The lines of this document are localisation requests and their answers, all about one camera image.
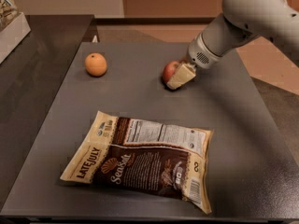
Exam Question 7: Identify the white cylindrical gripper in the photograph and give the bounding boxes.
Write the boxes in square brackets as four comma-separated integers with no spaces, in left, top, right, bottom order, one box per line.
[165,34,221,90]

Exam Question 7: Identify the red apple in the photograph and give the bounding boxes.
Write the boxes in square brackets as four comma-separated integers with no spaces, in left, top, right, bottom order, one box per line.
[162,61,178,83]

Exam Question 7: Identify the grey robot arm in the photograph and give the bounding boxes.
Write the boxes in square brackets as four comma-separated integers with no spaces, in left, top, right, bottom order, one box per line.
[162,0,299,90]

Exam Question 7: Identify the brown Late July chip bag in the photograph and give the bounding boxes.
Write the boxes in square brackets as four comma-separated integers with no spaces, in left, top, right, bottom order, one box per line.
[61,111,213,214]

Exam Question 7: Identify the orange fruit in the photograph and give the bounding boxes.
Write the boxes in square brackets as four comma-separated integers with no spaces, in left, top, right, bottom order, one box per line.
[84,53,107,77]

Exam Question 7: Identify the dark side table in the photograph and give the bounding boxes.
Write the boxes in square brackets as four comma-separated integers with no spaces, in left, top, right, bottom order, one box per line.
[0,15,97,210]

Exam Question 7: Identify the white box with snacks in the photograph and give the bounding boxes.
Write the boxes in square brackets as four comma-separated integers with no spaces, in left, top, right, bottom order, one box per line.
[0,0,31,63]

